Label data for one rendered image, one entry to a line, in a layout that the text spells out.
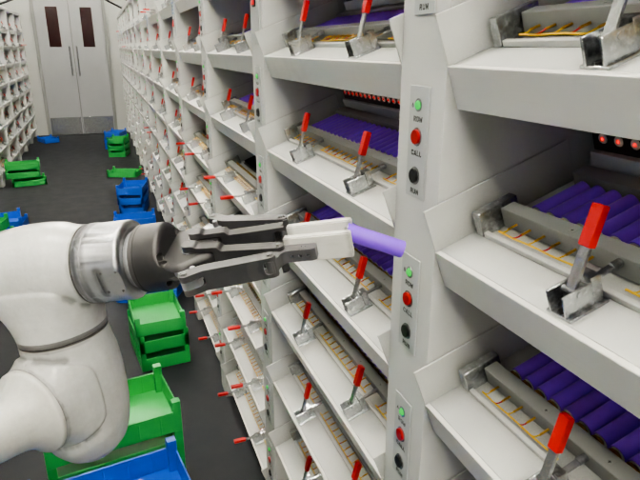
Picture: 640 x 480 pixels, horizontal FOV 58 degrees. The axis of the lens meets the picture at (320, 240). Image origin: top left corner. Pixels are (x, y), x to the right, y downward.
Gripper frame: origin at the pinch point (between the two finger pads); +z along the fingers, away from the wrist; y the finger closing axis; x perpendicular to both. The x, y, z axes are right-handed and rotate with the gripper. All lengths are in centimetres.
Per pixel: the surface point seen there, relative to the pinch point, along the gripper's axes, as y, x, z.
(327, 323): -41, -46, -10
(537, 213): -0.8, -0.1, 22.1
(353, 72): -28.1, 8.9, 3.7
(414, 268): -4.6, -8.0, 9.4
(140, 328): -119, -106, -104
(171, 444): -26, -63, -46
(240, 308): -89, -77, -48
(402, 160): -11.5, 2.6, 9.2
